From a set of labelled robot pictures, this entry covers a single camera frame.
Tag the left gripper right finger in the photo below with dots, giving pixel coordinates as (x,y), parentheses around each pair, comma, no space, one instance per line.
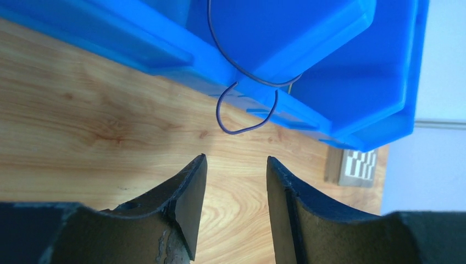
(310,227)

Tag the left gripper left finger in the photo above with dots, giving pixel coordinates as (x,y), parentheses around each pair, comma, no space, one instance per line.
(159,226)

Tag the wooden chessboard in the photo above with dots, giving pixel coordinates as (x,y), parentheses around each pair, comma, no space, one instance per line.
(351,167)

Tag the blue three-compartment bin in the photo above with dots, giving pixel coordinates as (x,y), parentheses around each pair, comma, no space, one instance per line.
(343,72)

